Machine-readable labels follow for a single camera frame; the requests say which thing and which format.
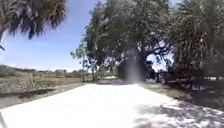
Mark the dry grass field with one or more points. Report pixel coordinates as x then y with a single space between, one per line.
30 83

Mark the shaded grass verge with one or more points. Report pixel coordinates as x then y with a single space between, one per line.
190 93

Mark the small thin tree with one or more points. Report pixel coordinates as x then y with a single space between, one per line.
82 55

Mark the large spreading tree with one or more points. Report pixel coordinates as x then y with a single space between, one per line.
126 30

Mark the palm tree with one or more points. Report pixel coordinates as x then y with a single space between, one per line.
200 36
30 15

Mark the pale concrete path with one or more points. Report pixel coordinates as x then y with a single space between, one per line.
100 106

